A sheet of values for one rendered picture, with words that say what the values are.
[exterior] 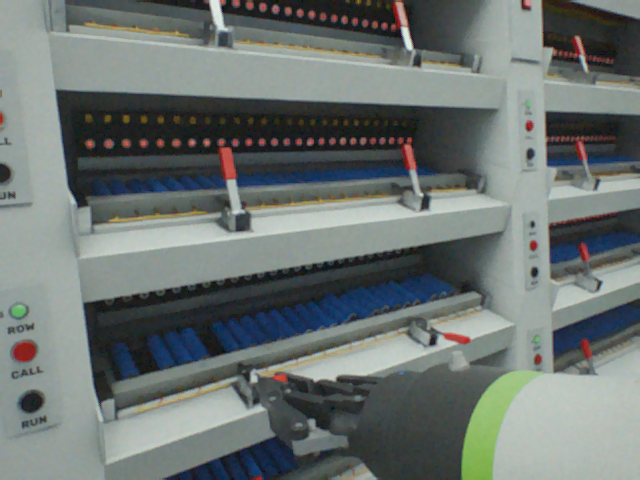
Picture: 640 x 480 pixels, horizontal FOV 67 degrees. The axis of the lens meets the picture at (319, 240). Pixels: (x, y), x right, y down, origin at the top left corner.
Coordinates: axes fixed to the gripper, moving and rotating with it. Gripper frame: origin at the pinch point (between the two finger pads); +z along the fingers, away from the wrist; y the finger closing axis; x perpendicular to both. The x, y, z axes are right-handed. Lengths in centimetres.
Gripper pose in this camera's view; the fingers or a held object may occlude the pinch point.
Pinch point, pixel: (286, 393)
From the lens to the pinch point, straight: 49.2
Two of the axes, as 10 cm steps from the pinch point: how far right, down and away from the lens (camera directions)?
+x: -1.7, -9.8, 0.5
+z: -5.2, 1.3, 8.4
